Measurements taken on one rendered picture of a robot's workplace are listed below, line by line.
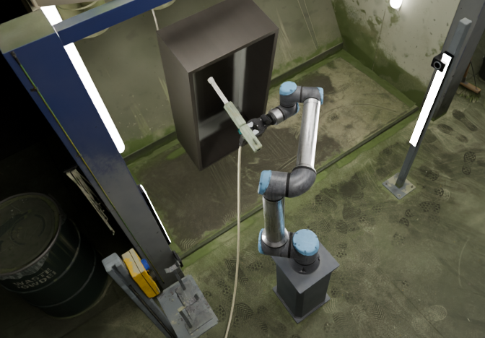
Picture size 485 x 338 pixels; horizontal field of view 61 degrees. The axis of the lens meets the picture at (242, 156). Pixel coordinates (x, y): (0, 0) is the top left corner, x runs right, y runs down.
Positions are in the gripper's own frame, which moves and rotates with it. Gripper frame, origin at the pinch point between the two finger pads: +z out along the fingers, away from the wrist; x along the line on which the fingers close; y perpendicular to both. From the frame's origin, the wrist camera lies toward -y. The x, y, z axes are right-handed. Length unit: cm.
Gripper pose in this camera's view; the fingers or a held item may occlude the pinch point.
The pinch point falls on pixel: (243, 133)
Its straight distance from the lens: 221.0
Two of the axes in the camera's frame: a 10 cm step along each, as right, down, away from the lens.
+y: -1.8, 3.2, 9.3
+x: -5.6, -8.1, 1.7
